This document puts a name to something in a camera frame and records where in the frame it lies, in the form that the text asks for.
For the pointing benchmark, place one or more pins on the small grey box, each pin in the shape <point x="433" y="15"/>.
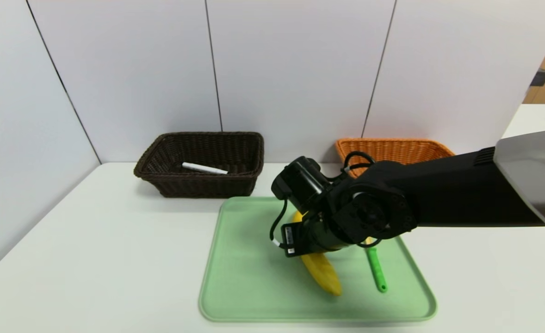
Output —
<point x="540" y="77"/>

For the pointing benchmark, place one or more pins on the white marker pen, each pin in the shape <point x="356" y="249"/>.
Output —
<point x="203" y="168"/>

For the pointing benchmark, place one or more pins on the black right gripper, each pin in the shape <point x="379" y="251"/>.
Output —
<point x="290" y="239"/>

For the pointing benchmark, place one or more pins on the dark brown wicker basket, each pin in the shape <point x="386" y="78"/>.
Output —
<point x="198" y="187"/>

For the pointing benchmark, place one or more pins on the yellow banana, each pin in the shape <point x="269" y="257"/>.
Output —
<point x="323" y="273"/>

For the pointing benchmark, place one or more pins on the orange wicker basket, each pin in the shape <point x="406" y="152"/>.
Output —
<point x="402" y="150"/>

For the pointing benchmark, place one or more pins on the black and silver right robot arm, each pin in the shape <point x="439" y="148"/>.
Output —
<point x="439" y="194"/>

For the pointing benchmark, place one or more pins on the light green plastic tray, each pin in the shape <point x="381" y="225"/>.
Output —
<point x="244" y="277"/>

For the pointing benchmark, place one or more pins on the white side table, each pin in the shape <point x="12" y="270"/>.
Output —
<point x="531" y="120"/>

